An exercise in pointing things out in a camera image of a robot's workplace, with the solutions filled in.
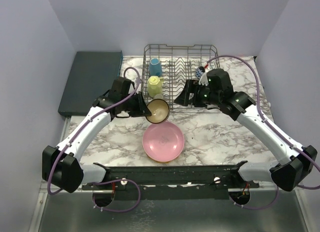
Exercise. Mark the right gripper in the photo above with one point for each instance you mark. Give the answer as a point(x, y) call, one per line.
point(191, 86)

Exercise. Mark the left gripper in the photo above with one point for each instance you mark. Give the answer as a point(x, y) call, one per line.
point(142, 110)

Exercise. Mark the brown beige bowl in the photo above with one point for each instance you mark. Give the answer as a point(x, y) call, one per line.
point(160, 111)

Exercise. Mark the yellow-green faceted mug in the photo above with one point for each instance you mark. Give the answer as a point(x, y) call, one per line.
point(154, 86)

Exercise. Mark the red patterned bowl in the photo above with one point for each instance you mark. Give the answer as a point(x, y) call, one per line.
point(199, 71)

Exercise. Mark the blue floral mug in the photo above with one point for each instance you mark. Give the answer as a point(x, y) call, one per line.
point(155, 67)

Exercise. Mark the small grey cup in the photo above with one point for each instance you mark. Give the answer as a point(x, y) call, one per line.
point(158, 96)

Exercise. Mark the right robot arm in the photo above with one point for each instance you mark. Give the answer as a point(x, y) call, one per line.
point(293, 161)

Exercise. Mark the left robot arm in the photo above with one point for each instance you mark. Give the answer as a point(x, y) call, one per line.
point(61, 164)

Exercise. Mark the pink plate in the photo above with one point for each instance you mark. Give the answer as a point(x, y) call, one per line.
point(163, 139)

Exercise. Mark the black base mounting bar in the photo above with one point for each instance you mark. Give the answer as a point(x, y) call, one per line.
point(176, 182)

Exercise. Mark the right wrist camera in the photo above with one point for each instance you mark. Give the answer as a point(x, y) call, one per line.
point(203, 79)

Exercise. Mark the grey wire dish rack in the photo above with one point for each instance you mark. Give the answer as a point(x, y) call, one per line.
point(178, 64)

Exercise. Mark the dark grey network switch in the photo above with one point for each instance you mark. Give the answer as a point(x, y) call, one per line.
point(91, 74)

